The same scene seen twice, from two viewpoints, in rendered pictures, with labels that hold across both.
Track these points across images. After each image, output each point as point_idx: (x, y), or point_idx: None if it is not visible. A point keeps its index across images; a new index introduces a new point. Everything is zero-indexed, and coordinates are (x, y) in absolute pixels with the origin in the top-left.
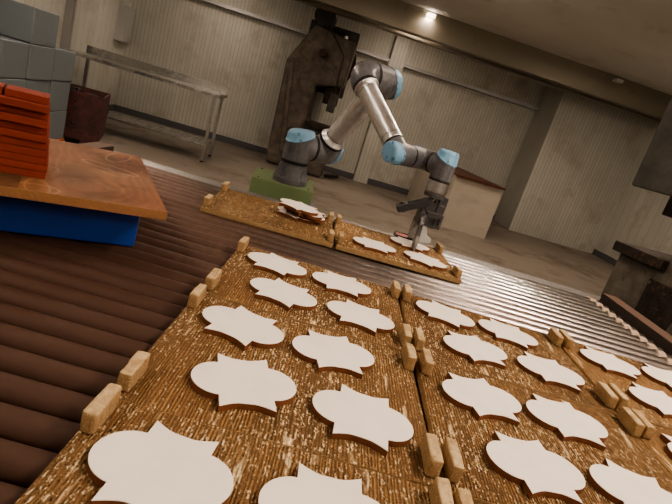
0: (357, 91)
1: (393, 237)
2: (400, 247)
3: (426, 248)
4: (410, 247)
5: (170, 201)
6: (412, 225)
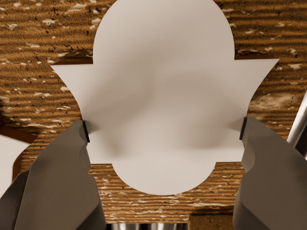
0: None
1: (197, 13)
2: (65, 54)
3: (153, 185)
4: (82, 111)
5: None
6: (271, 190)
